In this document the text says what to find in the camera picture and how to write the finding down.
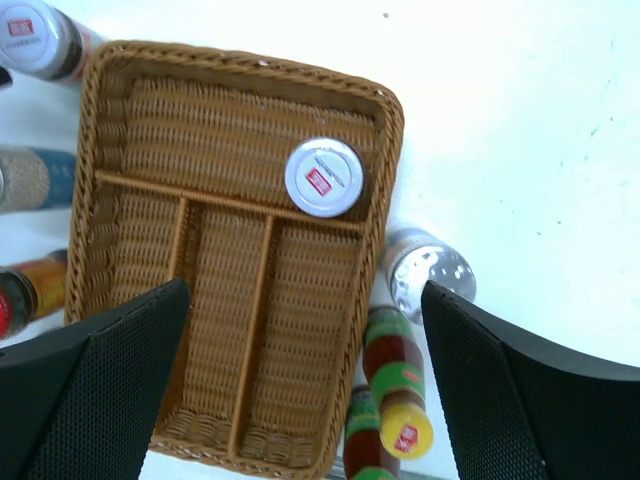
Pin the upper yellow-cap chili bottle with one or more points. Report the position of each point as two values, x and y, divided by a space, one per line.
394 368

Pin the lower yellow-cap chili bottle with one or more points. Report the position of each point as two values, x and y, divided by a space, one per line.
364 456

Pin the brown wicker divided basket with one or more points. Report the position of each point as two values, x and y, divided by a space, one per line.
180 173

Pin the silver-cap pepper shaker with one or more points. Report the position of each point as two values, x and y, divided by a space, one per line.
411 257
36 179

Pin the yellow-cap chili bottle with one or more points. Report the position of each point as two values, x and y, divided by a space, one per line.
364 456
394 368

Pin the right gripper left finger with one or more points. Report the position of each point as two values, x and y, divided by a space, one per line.
81 402

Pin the upper red-lid sauce jar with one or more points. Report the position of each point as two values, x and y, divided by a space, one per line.
32 290

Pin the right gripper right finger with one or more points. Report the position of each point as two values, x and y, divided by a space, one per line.
519 406

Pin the white-lid spice jar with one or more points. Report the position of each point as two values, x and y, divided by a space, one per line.
324 177
41 41

